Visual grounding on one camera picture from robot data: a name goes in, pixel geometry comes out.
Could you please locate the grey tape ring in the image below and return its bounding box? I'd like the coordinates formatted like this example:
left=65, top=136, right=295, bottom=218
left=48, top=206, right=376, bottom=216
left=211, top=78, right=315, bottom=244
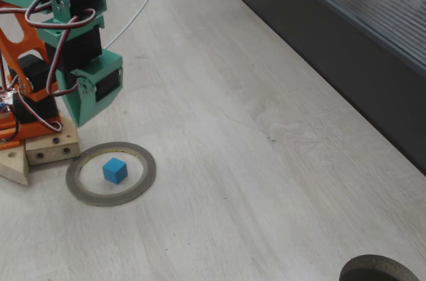
left=65, top=141, right=157, bottom=208

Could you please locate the light wooden plank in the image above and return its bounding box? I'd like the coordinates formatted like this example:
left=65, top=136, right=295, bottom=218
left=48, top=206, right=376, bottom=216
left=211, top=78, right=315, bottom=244
left=0, top=147, right=31, bottom=186

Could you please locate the red white black servo wire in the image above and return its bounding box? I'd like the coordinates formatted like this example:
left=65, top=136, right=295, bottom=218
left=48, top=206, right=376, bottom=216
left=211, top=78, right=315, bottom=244
left=47, top=16, right=83, bottom=97
left=13, top=91, right=64, bottom=133
left=25, top=0, right=97, bottom=31

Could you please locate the wooden base block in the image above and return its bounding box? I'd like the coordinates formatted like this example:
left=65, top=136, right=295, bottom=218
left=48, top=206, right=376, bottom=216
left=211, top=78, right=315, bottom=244
left=25, top=117, right=82, bottom=166

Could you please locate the grey office desk partition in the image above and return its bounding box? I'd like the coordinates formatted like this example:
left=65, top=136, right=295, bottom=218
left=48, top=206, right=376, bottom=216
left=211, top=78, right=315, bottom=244
left=202, top=0, right=426, bottom=177

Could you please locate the small blue cube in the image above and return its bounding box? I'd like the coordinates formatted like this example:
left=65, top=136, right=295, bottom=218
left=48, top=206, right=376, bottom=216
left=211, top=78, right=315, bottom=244
left=102, top=156, right=128, bottom=184

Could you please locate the round desk cable hole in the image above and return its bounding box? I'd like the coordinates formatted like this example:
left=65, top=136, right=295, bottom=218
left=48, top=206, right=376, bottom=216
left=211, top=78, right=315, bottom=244
left=338, top=254, right=421, bottom=281

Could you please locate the white usb cable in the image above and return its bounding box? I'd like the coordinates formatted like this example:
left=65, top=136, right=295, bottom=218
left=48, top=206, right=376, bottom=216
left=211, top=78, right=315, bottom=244
left=103, top=0, right=194, bottom=51

